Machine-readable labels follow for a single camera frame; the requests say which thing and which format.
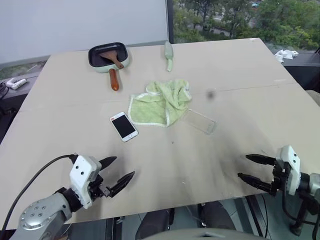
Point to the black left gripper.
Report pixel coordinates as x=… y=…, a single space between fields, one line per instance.
x=96 y=187

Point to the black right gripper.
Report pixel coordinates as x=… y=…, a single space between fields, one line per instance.
x=281 y=177

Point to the white smartphone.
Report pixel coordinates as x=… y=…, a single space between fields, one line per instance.
x=123 y=126

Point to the green terry towel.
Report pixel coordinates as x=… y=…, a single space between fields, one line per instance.
x=155 y=110

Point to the clear phone case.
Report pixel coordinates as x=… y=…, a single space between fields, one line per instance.
x=200 y=122

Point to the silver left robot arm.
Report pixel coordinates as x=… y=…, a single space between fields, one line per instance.
x=42 y=215

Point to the dark rounded shape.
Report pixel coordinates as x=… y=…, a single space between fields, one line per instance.
x=155 y=225
x=217 y=215

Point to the black stand leg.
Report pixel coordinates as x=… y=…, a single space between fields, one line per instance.
x=298 y=225

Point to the grey rounded robot body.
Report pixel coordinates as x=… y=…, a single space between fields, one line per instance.
x=207 y=234

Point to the mint green square frying pan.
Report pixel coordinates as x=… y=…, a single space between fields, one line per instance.
x=100 y=68

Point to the dark side desk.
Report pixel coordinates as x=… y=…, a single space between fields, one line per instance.
x=305 y=67

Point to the brown wooden spatula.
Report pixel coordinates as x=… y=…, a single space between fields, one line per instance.
x=111 y=58

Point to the dark side table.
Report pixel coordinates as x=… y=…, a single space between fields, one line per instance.
x=12 y=105

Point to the green plastic scoop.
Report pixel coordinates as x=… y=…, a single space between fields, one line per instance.
x=169 y=53

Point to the white power strip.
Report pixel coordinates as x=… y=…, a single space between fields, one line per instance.
x=17 y=83

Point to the white board panel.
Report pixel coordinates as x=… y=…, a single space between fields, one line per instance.
x=75 y=22

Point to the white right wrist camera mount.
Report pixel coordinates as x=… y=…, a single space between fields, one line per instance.
x=291 y=162

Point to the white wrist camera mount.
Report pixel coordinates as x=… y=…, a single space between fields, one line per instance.
x=291 y=162
x=81 y=175

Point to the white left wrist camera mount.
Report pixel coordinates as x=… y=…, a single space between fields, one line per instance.
x=81 y=175

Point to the black table frame leg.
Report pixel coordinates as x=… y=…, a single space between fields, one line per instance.
x=257 y=215

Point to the black window post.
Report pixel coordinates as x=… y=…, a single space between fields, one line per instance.
x=170 y=20

